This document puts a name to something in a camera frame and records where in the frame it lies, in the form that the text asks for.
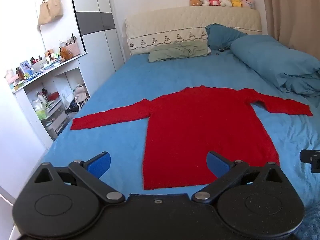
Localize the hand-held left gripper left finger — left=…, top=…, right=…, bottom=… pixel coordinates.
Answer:
left=34, top=151, right=125, bottom=204

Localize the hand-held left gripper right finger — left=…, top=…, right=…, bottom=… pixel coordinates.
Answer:
left=192, top=151, right=288, bottom=204

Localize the red knitted sweater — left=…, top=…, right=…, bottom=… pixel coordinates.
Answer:
left=70, top=85, right=313, bottom=190

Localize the white storage trolley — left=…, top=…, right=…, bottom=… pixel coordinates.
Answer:
left=31, top=87, right=70, bottom=140

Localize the white desk shelf unit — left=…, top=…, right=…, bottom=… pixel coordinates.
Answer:
left=5, top=52, right=90, bottom=143

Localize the rolled blue duvet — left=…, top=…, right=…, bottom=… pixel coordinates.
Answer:
left=230, top=35, right=320, bottom=97

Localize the brown teddy bear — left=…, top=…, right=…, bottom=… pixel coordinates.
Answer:
left=59, top=47, right=74, bottom=61

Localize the pink desk organiser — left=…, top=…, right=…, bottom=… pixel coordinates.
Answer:
left=65, top=41, right=80, bottom=56

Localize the green pillow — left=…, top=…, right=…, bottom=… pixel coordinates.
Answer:
left=148, top=41, right=208, bottom=62

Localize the white and grey wardrobe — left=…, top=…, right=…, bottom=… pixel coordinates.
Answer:
left=69, top=0, right=125, bottom=98

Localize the blue pillow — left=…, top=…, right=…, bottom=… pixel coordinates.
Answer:
left=205, top=24, right=248, bottom=51

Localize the cream quilted headboard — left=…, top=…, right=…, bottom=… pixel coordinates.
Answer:
left=125, top=6, right=262, bottom=55

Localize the beige curtain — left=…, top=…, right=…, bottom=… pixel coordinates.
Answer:
left=260, top=0, right=320, bottom=58

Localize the beige tote bag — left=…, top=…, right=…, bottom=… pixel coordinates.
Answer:
left=38, top=0, right=63, bottom=26

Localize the row of plush toys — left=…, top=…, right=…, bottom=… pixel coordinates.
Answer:
left=189, top=0, right=257, bottom=8

